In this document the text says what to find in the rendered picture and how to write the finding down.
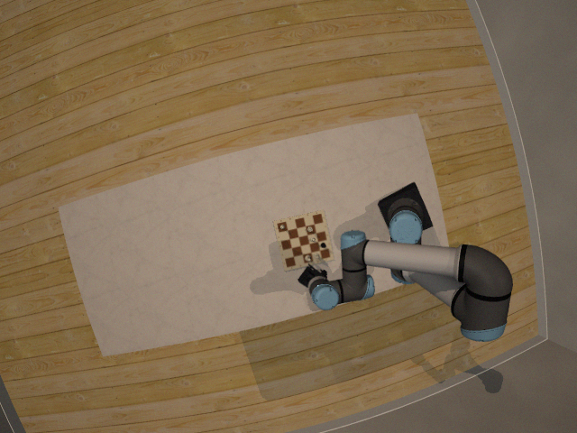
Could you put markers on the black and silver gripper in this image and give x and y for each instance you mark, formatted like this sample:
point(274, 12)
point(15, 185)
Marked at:
point(305, 275)

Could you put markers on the brown and cream chessboard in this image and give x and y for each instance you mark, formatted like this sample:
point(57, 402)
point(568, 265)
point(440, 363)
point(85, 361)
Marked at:
point(295, 241)

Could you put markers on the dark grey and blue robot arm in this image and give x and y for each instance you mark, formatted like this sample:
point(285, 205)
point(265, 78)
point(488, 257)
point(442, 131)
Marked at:
point(483, 315)

